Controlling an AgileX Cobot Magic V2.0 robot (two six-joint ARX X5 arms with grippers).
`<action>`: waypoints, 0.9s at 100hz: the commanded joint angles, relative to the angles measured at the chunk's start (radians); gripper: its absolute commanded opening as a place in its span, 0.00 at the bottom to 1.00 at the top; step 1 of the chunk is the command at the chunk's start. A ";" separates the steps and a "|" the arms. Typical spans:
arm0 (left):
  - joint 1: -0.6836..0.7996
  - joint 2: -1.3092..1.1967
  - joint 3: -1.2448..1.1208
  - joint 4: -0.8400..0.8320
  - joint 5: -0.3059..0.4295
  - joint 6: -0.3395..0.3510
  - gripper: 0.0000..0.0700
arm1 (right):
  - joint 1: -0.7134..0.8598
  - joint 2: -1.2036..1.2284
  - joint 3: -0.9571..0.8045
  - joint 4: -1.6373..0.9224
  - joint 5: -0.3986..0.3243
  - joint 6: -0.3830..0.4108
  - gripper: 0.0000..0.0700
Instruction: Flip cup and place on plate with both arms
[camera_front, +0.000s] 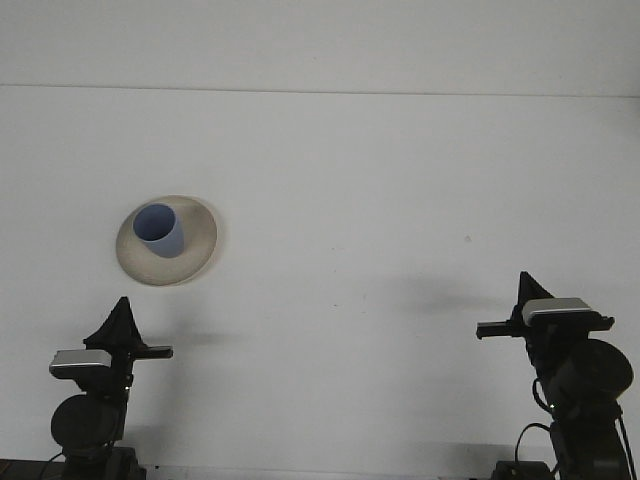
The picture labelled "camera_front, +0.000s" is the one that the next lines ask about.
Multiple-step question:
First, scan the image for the thin black cable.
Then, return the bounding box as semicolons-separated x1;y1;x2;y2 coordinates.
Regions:
617;412;633;471
41;451;67;480

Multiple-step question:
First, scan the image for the black looped cable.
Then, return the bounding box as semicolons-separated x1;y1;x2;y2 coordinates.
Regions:
514;382;554;466

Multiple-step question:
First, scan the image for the pale grey camera box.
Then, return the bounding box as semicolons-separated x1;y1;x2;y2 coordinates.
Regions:
520;297;602;326
48;348;112;380

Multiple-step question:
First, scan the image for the pale blue cup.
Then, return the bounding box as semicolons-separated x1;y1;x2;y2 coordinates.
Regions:
132;203;186;260

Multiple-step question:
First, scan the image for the pale round plate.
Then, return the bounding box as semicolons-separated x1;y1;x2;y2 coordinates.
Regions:
115;194;226;288

